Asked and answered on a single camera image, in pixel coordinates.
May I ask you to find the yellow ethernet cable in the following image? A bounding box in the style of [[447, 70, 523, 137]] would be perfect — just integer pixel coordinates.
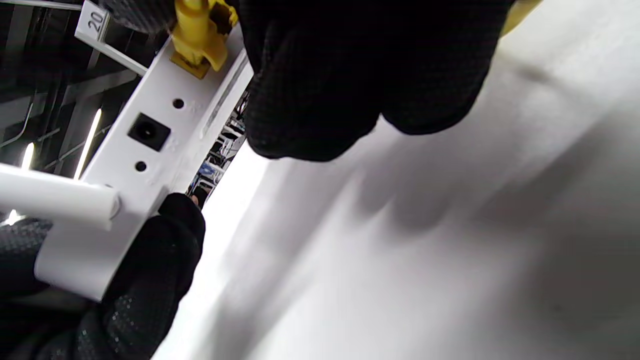
[[169, 0, 544, 80]]

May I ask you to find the person's right hand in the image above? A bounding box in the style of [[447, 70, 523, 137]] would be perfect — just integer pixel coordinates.
[[100, 0, 516, 162]]

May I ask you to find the white hanging sign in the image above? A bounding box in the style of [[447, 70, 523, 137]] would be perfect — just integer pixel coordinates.
[[74, 0, 111, 42]]

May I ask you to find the person's left hand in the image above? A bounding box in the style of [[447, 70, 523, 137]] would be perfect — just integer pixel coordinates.
[[0, 192, 206, 360]]

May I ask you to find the white router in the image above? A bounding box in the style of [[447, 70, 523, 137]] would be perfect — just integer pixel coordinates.
[[0, 22, 256, 303]]

